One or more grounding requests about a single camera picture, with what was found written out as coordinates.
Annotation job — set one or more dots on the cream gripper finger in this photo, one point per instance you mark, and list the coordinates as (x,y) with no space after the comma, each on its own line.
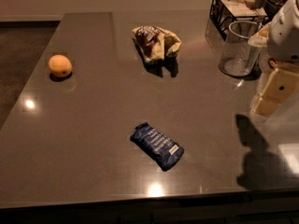
(282,82)

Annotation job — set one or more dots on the orange fruit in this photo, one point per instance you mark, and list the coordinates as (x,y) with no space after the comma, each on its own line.
(60,66)

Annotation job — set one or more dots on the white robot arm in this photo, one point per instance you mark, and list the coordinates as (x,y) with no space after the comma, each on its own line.
(281,39)

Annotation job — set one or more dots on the blue rxbar blueberry bar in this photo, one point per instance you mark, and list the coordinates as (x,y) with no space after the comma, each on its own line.
(157,145)

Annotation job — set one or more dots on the clear plastic cup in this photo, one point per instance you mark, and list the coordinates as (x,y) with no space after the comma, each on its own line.
(238,56)

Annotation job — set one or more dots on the crumpled chip bag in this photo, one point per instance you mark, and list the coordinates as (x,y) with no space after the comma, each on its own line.
(156,44)

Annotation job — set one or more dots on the black wire basket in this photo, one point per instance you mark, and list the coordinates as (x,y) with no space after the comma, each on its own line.
(223,12)

